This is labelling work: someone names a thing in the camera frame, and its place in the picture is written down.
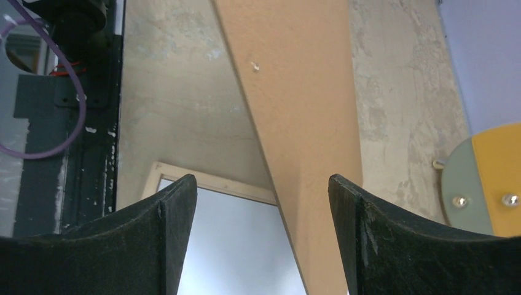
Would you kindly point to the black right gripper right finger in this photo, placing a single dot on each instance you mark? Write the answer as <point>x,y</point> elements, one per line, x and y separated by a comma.
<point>386,249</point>

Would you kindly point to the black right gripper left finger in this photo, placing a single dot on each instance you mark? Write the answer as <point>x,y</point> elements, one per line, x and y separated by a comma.
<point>139,249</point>

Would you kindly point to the wooden picture frame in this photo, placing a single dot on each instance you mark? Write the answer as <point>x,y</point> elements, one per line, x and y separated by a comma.
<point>160,171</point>

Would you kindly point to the brown cardboard backing board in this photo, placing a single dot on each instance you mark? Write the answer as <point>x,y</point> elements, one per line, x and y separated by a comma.
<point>294,63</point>

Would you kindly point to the glossy printed photo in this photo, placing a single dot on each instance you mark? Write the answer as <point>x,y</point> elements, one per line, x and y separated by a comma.
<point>238,246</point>

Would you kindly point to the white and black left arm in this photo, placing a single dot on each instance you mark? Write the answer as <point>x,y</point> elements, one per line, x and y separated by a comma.
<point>76,26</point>

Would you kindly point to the small colourful drawer cabinet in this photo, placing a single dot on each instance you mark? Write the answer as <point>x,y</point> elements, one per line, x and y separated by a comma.
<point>480,182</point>

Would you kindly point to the black and aluminium base rail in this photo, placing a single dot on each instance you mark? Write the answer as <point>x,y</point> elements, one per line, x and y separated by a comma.
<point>59,126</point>

